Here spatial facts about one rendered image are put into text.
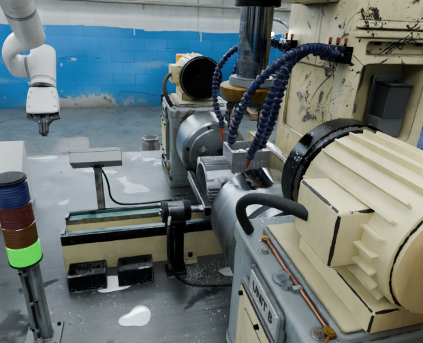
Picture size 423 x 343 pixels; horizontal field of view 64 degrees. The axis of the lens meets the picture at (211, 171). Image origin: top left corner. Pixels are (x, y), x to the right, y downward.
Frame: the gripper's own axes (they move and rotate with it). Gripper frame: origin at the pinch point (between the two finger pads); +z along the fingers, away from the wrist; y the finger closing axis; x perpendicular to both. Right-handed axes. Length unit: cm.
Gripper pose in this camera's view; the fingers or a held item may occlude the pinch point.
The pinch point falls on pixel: (43, 129)
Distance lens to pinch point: 132.2
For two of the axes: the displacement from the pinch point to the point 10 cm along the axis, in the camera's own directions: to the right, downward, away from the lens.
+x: -2.2, 2.5, 9.4
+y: 9.7, -0.6, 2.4
